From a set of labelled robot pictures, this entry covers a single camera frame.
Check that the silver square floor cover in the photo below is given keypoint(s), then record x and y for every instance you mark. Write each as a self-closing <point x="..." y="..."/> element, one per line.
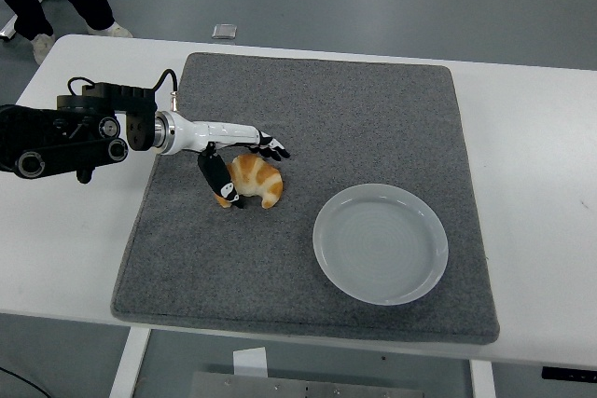
<point x="225" y="31"/>

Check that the croissant bread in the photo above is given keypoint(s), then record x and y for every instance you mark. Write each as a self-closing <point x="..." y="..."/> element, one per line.
<point x="261" y="176"/>

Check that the white table leg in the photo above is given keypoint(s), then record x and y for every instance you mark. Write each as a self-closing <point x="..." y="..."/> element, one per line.
<point x="482" y="381"/>
<point x="133" y="360"/>

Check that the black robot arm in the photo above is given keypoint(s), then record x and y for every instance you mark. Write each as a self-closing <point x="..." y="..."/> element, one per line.
<point x="46" y="137"/>

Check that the grey metal plate with screws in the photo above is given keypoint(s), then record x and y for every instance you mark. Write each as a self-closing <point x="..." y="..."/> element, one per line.
<point x="303" y="388"/>

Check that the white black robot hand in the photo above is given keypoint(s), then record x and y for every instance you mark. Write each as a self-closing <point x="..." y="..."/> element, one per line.
<point x="205" y="133"/>

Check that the black table control panel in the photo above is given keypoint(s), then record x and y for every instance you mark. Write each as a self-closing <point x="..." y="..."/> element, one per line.
<point x="569" y="374"/>

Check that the light grey round plate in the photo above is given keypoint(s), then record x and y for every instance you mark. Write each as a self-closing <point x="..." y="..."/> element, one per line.
<point x="380" y="249"/>

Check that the grey felt mat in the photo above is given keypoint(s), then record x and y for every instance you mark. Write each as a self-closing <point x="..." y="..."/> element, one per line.
<point x="326" y="104"/>

